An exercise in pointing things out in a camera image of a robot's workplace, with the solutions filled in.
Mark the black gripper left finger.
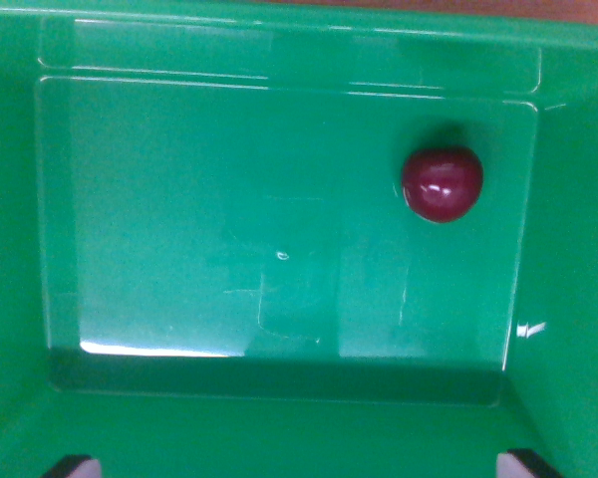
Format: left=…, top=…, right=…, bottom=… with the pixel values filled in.
left=40, top=453, right=103, bottom=478

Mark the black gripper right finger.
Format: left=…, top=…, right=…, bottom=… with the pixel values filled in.
left=495, top=448, right=563, bottom=478

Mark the dark red apple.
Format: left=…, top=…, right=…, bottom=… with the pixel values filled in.
left=401, top=146, right=484, bottom=224

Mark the green plastic bin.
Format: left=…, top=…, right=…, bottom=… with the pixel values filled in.
left=0, top=10, right=598, bottom=478

